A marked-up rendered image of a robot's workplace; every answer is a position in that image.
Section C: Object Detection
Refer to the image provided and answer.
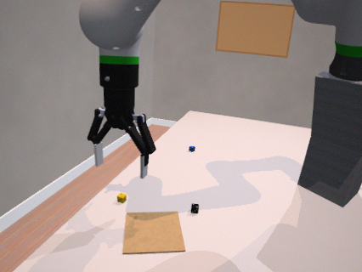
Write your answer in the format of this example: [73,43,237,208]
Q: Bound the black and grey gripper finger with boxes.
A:
[117,114,156,179]
[88,107,115,167]

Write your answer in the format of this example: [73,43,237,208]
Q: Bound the yellow die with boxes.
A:
[117,193,127,203]

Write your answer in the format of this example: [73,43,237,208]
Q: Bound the black die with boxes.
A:
[191,203,199,213]

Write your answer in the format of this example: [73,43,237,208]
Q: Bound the tan square mat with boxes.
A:
[122,212,185,254]

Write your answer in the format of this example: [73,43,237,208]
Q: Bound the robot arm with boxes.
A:
[79,0,362,89]

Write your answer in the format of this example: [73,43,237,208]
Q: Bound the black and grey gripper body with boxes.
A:
[104,88,135,130]

